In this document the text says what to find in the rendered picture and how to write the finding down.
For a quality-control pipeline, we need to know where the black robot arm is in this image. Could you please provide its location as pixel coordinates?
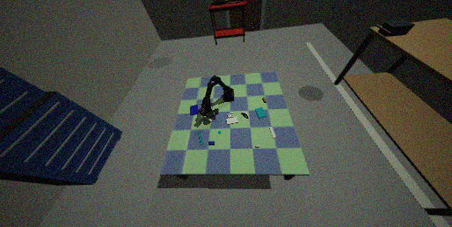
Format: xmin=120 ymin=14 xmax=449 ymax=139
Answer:
xmin=199 ymin=76 xmax=233 ymax=118

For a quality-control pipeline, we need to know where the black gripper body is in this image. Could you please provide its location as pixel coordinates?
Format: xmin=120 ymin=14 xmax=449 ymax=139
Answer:
xmin=208 ymin=108 xmax=219 ymax=114

